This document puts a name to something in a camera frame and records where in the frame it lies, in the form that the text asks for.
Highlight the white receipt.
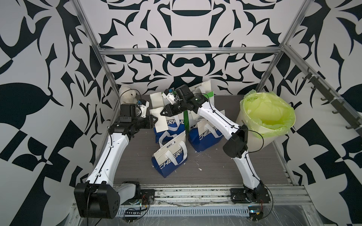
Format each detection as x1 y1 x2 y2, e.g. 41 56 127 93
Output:
150 107 168 133

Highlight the blue white takeout bag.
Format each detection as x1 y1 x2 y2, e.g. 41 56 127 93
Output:
151 131 188 178
154 113 185 147
190 81 214 98
187 119 223 152

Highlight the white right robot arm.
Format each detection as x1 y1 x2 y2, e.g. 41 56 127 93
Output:
160 85 272 205

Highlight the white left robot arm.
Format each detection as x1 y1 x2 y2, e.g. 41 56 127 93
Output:
74 99 158 219

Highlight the green white left takeout bag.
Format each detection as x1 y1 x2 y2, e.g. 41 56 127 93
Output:
150 92 170 115

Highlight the green white takeout bag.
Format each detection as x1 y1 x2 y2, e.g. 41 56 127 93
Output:
185 91 215 131
150 92 170 115

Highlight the green white right takeout bag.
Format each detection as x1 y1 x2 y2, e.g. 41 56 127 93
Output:
185 91 215 131

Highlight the blue white front takeout bag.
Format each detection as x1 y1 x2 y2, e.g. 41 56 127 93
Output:
151 131 188 178

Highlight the white plush bear toy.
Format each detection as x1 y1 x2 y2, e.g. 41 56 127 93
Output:
119 85 140 105

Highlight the cream ribbed trash bin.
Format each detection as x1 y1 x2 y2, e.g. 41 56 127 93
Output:
236 111 279 152

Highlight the green plastic bin liner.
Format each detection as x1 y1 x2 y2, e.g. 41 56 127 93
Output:
240 90 296 138

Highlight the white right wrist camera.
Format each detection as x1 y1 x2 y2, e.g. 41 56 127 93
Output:
162 89 177 105

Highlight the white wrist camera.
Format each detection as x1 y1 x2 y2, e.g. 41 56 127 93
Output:
136 99 150 118
162 89 177 105

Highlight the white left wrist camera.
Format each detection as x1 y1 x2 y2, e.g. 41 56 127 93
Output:
136 99 150 118

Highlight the grey wall hook rail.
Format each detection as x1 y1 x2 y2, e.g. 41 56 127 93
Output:
303 67 362 136

